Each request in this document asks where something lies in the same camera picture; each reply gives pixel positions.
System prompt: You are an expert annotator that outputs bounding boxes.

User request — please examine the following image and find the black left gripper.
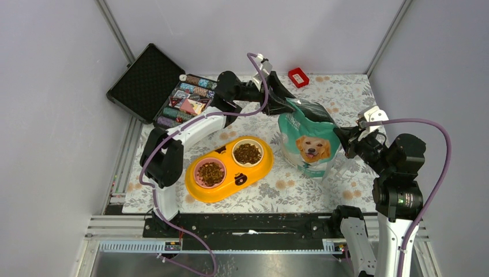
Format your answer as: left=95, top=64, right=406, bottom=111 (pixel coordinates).
left=233, top=73, right=299, bottom=116

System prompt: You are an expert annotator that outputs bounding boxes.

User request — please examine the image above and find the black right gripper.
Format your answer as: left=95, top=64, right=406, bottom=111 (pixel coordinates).
left=334, top=123, right=394, bottom=175

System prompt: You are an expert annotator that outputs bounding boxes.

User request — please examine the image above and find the clear plastic scoop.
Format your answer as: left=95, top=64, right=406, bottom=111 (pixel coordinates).
left=324, top=159, right=355, bottom=180

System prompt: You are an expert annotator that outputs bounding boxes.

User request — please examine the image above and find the green dog food bag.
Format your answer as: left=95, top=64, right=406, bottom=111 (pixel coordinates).
left=278, top=98, right=340, bottom=183

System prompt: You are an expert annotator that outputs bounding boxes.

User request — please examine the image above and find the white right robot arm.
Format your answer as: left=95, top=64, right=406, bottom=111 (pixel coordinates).
left=329, top=127, right=426, bottom=276

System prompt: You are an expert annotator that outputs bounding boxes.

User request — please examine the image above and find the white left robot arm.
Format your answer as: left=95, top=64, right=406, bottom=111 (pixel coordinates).
left=140, top=71, right=294, bottom=237

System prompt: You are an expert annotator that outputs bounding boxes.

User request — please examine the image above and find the yellow double pet bowl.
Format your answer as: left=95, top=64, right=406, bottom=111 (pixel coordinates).
left=185, top=136, right=274, bottom=203

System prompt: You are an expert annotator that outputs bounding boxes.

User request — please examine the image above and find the small red box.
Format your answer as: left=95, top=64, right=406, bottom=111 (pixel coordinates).
left=287, top=68, right=310, bottom=88

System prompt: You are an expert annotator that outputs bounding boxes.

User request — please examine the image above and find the black poker chip case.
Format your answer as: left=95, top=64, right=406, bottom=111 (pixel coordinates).
left=106, top=43, right=235, bottom=129

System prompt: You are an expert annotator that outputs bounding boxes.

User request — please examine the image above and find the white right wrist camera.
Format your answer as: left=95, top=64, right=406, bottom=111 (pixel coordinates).
left=356, top=106, right=389, bottom=134

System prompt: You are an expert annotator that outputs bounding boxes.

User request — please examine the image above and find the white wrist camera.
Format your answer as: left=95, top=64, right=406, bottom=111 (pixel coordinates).
left=356, top=106, right=389, bottom=134
left=251, top=53, right=273, bottom=90

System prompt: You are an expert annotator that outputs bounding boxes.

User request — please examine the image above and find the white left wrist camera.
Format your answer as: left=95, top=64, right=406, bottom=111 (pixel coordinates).
left=251, top=53, right=273, bottom=90

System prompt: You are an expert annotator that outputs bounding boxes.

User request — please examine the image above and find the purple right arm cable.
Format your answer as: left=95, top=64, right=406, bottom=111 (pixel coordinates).
left=345, top=117, right=453, bottom=277

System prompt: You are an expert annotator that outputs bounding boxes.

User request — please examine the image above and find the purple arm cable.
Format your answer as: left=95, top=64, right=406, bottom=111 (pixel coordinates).
left=345, top=117, right=453, bottom=277
left=138, top=52, right=270, bottom=277

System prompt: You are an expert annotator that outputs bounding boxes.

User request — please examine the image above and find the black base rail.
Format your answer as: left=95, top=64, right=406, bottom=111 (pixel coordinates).
left=142, top=211, right=345, bottom=252

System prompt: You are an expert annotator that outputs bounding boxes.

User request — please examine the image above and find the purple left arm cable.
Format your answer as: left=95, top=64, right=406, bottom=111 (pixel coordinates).
left=138, top=52, right=270, bottom=277

